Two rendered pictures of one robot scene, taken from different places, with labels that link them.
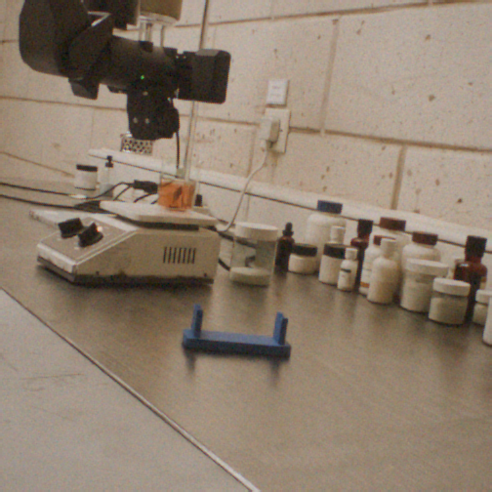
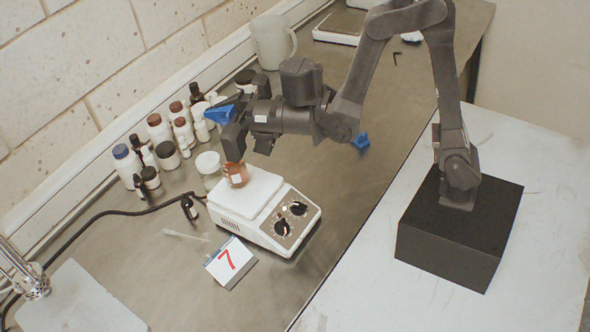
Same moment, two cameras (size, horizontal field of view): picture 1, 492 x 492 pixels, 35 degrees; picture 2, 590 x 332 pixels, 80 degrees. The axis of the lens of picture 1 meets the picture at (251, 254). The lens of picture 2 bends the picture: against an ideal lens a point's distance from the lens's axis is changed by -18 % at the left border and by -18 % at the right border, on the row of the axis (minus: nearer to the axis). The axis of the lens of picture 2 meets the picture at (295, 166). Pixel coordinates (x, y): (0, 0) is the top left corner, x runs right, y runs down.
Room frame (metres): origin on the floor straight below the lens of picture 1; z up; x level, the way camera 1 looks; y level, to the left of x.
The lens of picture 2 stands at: (1.07, 0.74, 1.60)
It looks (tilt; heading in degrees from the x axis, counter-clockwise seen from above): 44 degrees down; 255
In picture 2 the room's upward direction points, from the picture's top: 10 degrees counter-clockwise
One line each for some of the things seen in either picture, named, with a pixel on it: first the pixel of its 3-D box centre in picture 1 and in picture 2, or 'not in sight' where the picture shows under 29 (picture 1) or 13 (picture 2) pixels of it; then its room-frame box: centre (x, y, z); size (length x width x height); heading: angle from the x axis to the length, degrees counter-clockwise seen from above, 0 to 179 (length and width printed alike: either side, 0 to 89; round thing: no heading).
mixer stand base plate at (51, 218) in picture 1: (122, 225); (74, 322); (1.46, 0.25, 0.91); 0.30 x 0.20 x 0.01; 125
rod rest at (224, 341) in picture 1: (238, 329); (352, 131); (0.72, 0.00, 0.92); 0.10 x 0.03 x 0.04; 101
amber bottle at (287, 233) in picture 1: (286, 244); (139, 184); (1.25, -0.05, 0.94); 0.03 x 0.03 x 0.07
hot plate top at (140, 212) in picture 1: (158, 213); (245, 188); (1.02, 0.13, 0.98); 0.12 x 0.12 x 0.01; 36
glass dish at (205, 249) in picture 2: not in sight; (207, 246); (1.13, 0.18, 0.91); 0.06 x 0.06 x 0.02
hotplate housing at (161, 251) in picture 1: (137, 245); (259, 207); (1.01, 0.15, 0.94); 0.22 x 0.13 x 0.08; 126
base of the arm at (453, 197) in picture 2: not in sight; (459, 184); (0.68, 0.36, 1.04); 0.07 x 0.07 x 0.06; 42
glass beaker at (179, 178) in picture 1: (180, 184); (234, 168); (1.03, 0.11, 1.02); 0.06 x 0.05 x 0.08; 108
